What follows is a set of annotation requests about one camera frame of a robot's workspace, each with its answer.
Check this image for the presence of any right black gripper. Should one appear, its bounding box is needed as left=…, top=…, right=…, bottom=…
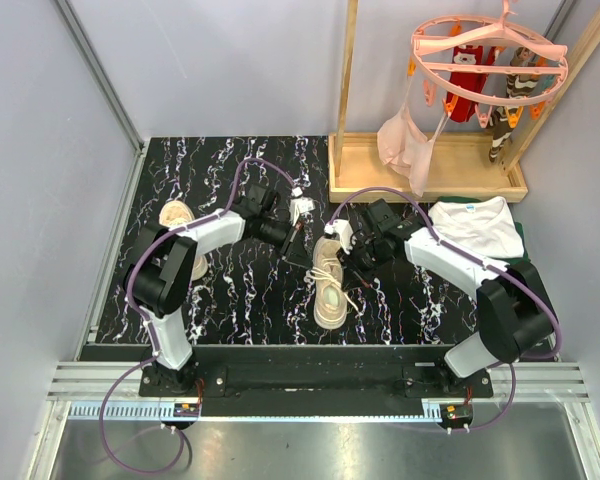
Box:
left=336, top=236, right=391, bottom=292

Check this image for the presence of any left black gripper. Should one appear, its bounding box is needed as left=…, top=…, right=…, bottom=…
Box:
left=257, top=215, right=313, bottom=269

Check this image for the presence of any beige sneaker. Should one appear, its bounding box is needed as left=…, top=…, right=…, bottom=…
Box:
left=310, top=237, right=349, bottom=330
left=158, top=200, right=208, bottom=281

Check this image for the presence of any cream shoelace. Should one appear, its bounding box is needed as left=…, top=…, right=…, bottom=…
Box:
left=304, top=259, right=360, bottom=312

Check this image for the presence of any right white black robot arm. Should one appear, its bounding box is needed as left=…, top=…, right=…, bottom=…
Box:
left=338, top=200, right=558, bottom=397

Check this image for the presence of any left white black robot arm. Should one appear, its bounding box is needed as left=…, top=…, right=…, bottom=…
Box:
left=123, top=185, right=315, bottom=396

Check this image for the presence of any black marble pattern mat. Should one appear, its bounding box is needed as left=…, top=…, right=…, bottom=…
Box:
left=93, top=136, right=477, bottom=345

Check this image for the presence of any pink bra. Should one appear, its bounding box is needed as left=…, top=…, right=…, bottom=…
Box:
left=377, top=75, right=449, bottom=197

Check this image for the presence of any white t-shirt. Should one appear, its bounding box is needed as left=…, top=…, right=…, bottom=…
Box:
left=429, top=196, right=514, bottom=259

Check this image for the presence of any green folded garment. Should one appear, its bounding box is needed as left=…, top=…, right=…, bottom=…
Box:
left=504, top=221, right=530, bottom=264

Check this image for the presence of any red sock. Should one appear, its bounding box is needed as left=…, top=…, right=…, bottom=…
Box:
left=450, top=44, right=499, bottom=123

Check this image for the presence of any brown striped sock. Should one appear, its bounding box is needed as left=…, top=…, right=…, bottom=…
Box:
left=488, top=47, right=540, bottom=164

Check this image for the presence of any pink round clip hanger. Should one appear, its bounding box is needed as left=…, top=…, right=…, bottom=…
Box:
left=407, top=1, right=569, bottom=128

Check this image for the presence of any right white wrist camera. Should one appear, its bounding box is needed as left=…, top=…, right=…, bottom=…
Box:
left=324, top=219, right=353, bottom=254

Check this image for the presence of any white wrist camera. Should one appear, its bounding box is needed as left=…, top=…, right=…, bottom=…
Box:
left=289, top=187, right=315, bottom=224
left=324, top=219, right=353, bottom=254

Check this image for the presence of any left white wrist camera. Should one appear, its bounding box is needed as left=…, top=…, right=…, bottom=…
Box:
left=289, top=187, right=315, bottom=224

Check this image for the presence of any wooden drying rack frame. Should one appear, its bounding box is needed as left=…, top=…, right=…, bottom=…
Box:
left=328, top=2, right=600, bottom=203

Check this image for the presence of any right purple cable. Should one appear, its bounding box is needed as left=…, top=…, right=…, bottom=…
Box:
left=327, top=187, right=564, bottom=434

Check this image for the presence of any purple cable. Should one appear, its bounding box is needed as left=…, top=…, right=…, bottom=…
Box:
left=97, top=158, right=301, bottom=474
left=327, top=187, right=564, bottom=434

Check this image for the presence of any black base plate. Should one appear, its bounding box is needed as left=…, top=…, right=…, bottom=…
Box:
left=139, top=345, right=493, bottom=421

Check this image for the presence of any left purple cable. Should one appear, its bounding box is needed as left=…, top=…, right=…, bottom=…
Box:
left=97, top=158, right=301, bottom=474

